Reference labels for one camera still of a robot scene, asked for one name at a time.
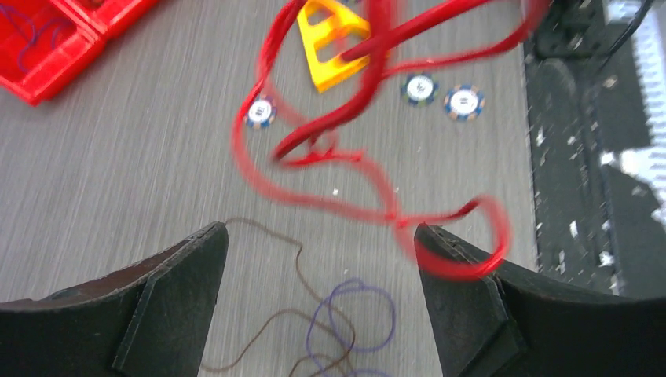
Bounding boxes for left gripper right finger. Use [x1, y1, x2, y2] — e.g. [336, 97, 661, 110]
[414, 223, 666, 377]

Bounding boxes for white slotted cable duct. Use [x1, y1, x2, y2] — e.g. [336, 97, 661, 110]
[601, 1, 665, 224]

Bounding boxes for poker chip lowest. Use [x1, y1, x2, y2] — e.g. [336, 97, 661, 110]
[443, 84, 485, 122]

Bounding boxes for poker chip centre table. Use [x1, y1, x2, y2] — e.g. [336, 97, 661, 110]
[243, 96, 277, 129]

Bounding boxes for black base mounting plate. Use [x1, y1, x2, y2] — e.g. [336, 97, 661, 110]
[524, 1, 665, 298]

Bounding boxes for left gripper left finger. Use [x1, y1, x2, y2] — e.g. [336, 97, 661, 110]
[1, 221, 229, 376]

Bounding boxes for poker chip lower upper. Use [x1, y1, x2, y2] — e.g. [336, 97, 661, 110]
[401, 72, 439, 107]

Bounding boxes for yellow triangular plastic block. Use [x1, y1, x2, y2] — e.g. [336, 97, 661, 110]
[297, 1, 370, 93]

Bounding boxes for blue wire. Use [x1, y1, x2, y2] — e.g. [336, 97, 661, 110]
[0, 2, 74, 74]

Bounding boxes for red four-compartment bin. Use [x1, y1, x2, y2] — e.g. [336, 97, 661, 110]
[1, 0, 157, 106]

